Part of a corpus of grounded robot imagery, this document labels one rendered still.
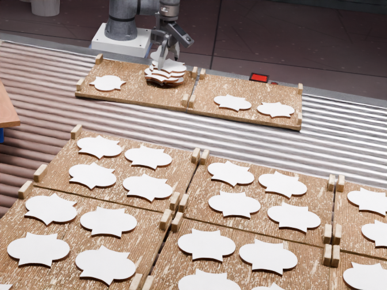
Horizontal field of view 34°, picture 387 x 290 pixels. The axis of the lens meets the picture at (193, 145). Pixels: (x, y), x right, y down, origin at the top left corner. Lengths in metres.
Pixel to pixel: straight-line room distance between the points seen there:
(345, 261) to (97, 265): 0.62
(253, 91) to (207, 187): 0.74
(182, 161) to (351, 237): 0.56
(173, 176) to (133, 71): 0.78
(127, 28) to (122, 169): 1.14
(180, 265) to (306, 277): 0.30
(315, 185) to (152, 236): 0.56
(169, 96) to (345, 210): 0.84
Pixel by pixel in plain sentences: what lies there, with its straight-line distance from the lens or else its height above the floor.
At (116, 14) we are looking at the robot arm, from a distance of 2.90.
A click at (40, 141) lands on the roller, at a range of 2.09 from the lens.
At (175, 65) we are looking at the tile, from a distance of 2.49.
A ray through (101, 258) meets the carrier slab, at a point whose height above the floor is 0.95.
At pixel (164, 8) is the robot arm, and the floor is 1.23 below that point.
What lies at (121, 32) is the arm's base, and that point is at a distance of 2.91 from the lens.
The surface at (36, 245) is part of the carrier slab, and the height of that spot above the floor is 0.95.
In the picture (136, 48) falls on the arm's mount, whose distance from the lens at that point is 2.87.
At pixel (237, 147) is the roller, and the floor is 0.92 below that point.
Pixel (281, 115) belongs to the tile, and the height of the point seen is 0.95.
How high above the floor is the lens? 1.93
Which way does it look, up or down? 29 degrees down
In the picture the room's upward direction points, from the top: 6 degrees clockwise
